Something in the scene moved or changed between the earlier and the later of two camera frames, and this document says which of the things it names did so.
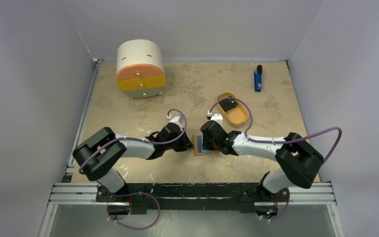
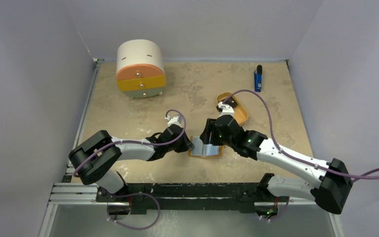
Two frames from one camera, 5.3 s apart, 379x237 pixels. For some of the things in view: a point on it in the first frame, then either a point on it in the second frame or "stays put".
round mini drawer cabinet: x=140 y=71 stays put
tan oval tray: x=236 y=117 stays put
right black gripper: x=208 y=141 to x=207 y=131
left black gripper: x=186 y=144 stays put
